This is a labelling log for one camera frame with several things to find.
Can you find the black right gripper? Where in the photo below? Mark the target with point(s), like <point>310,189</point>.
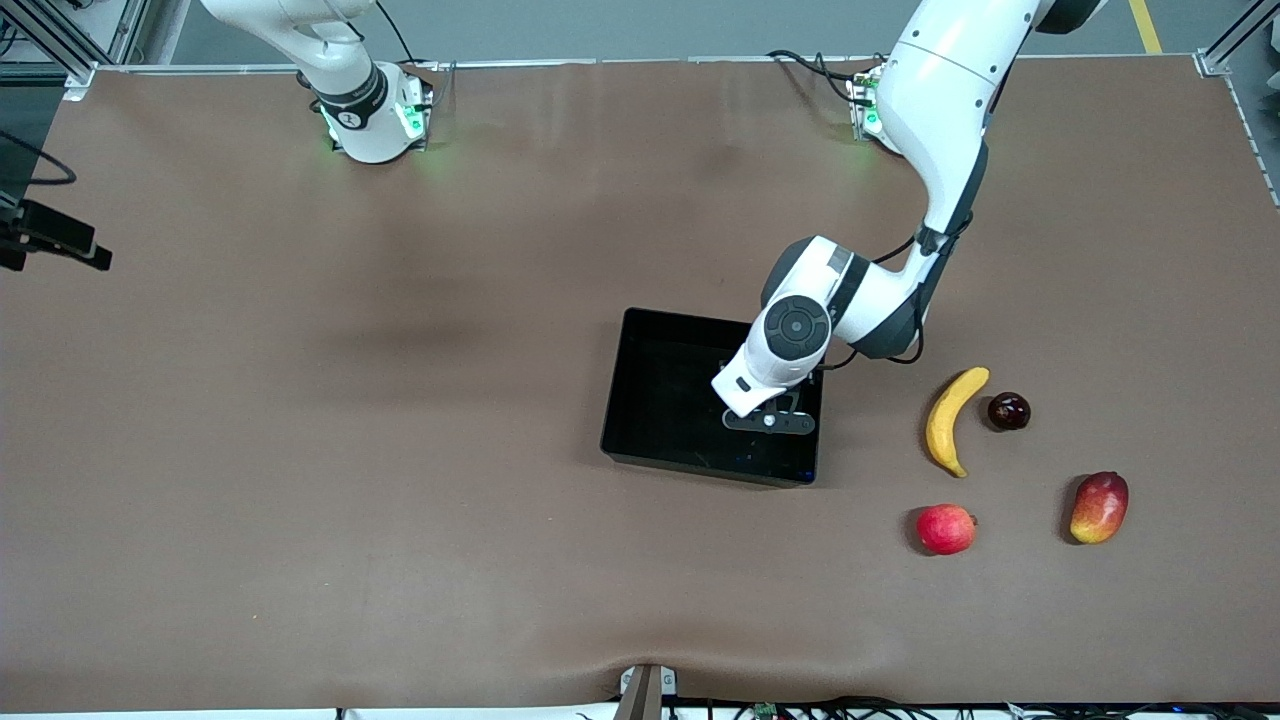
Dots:
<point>9,236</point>

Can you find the aluminium frame post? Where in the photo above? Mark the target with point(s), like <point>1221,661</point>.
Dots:
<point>105,35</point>
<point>1225,50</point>

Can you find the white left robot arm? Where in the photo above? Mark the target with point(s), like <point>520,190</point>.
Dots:
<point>940,90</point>

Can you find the yellow banana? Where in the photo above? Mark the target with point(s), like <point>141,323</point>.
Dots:
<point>943,425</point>

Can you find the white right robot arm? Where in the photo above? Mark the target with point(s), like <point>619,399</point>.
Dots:
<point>365,110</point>

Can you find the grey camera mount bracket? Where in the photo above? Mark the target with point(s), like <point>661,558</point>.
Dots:
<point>645,692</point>

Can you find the brown table mat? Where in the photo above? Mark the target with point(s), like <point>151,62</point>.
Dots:
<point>400,450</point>

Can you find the red pomegranate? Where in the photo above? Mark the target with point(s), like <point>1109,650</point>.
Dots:
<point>945,530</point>

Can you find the dark purple mangosteen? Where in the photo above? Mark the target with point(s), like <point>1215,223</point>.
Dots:
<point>1009,411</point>

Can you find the black plastic box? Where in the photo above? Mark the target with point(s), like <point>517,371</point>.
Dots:
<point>660,400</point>

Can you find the red yellow mango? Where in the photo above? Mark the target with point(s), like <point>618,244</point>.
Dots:
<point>1100,508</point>

